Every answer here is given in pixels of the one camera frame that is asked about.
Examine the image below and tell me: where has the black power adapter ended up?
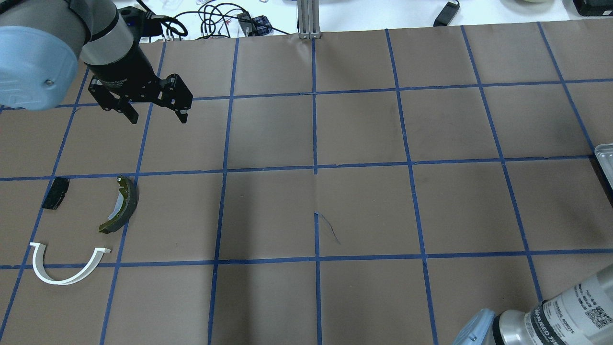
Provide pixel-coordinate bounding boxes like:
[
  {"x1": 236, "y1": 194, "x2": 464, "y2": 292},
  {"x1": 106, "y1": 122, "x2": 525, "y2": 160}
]
[{"x1": 433, "y1": 0, "x2": 460, "y2": 27}]

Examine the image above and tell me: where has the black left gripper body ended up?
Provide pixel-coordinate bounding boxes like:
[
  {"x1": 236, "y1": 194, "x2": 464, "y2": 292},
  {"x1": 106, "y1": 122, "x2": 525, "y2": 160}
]
[{"x1": 88, "y1": 63, "x2": 193, "y2": 113}]

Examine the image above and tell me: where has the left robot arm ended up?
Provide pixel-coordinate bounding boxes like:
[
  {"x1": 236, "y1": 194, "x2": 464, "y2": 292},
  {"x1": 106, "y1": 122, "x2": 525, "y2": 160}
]
[{"x1": 0, "y1": 0, "x2": 193, "y2": 124}]

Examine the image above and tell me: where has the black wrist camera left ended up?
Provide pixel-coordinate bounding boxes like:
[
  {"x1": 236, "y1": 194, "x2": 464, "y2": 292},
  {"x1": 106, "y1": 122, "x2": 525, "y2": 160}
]
[{"x1": 118, "y1": 6, "x2": 163, "y2": 41}]

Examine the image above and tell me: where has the black brake pad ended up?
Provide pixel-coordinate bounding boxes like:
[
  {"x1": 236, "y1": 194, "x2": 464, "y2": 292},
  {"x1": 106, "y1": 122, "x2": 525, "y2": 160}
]
[{"x1": 41, "y1": 177, "x2": 70, "y2": 210}]

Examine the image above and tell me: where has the white curved plastic part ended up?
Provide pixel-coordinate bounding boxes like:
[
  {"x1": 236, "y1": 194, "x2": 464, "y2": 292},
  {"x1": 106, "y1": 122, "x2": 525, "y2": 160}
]
[{"x1": 30, "y1": 242, "x2": 112, "y2": 286}]

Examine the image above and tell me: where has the green brake shoe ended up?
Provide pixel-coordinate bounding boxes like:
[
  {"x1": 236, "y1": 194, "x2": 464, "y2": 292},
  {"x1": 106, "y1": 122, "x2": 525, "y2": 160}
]
[{"x1": 98, "y1": 175, "x2": 139, "y2": 234}]

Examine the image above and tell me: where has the aluminium frame post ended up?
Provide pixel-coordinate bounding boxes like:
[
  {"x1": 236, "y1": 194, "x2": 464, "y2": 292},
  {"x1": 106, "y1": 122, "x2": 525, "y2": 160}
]
[{"x1": 296, "y1": 0, "x2": 321, "y2": 39}]

